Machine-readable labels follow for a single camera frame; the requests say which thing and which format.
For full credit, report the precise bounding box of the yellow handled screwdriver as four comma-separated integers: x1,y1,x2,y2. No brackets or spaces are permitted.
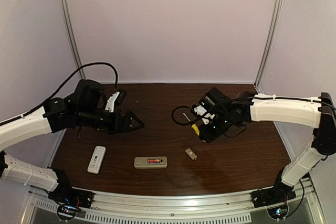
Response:
183,113,200,136

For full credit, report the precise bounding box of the grey battery cover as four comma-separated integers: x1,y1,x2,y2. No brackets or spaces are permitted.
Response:
185,148,197,160

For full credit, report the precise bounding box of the grey remote control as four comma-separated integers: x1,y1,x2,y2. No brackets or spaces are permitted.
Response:
134,156,167,169

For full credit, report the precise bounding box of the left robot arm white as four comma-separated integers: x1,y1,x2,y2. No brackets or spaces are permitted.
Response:
1,80,144,192

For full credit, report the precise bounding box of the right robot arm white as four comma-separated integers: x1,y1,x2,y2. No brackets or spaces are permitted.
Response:
192,88,335,191

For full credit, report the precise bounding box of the red battery in remote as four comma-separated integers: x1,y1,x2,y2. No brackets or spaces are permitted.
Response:
148,159,161,164

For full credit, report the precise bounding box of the white remote control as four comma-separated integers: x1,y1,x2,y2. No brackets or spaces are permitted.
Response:
87,146,106,174

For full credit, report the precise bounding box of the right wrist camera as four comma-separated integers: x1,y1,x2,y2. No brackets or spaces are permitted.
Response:
193,105,215,125

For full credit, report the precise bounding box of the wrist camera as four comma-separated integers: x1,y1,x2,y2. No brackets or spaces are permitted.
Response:
193,105,215,125
113,89,127,106

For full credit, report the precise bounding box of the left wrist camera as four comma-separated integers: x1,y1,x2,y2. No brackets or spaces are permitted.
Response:
113,89,127,106

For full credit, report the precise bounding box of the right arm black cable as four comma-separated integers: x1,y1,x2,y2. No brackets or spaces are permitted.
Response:
171,94,331,138

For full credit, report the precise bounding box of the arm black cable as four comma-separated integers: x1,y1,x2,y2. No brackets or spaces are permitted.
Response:
0,62,119,125
171,94,331,138

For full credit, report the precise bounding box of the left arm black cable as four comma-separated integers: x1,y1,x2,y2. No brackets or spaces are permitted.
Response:
0,62,119,125

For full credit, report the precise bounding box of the aluminium front rail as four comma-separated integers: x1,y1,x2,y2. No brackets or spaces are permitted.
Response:
18,181,326,223

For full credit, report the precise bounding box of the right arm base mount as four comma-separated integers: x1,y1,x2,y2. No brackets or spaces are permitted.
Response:
250,186,296,208

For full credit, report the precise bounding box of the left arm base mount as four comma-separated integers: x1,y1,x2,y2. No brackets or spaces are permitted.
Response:
48,186,94,208

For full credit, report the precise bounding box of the right aluminium frame post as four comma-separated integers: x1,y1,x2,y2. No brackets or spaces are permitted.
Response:
254,0,284,90

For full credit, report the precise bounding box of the aluminium frame post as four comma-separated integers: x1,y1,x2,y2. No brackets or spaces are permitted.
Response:
254,0,284,90
60,0,82,68

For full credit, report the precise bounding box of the left aluminium frame post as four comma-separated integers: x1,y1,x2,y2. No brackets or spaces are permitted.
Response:
60,0,82,68

